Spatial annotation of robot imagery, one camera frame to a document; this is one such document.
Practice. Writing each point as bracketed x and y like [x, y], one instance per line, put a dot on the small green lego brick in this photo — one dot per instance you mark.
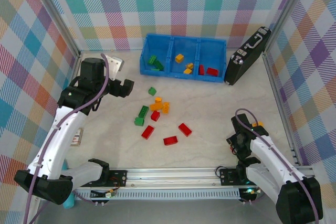
[152, 91]
[139, 121]

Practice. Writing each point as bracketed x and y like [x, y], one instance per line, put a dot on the green lego piece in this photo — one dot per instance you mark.
[155, 69]

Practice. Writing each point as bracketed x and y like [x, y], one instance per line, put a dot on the long dark green lego brick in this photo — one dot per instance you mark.
[159, 65]

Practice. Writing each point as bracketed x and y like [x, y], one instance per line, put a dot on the long yellow lego brick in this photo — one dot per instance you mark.
[156, 107]
[166, 107]

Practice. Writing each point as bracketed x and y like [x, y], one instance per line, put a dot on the small yellow lego brick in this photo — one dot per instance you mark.
[158, 100]
[190, 65]
[188, 71]
[179, 58]

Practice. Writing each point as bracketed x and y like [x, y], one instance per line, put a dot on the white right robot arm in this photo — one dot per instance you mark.
[267, 153]

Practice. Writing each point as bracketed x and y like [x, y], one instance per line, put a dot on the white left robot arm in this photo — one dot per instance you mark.
[57, 140]

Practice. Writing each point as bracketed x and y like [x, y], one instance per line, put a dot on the orange printed card box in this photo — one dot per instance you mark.
[77, 137]

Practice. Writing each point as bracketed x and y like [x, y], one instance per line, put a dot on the long red lego brick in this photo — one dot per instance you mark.
[170, 140]
[185, 129]
[147, 132]

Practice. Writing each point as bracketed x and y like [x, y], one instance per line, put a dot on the small red lego brick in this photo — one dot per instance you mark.
[155, 115]

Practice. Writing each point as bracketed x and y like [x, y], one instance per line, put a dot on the blue plastic bin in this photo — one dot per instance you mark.
[157, 48]
[212, 51]
[185, 48]

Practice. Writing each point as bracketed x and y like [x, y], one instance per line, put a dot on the aluminium floor rail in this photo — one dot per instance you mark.
[280, 103]
[76, 69]
[105, 50]

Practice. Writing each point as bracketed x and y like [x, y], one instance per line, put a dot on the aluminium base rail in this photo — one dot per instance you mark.
[170, 175]

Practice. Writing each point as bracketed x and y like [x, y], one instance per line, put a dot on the aluminium upright frame post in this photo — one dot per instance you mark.
[288, 11]

